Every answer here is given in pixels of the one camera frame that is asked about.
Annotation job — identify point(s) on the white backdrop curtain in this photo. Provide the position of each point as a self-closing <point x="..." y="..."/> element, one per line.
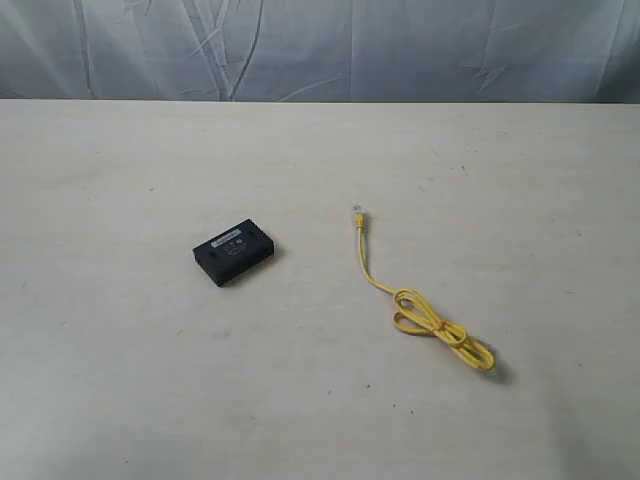
<point x="326" y="51"/>

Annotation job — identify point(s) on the black electronic box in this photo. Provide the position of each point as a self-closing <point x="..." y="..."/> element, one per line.
<point x="233" y="252"/>

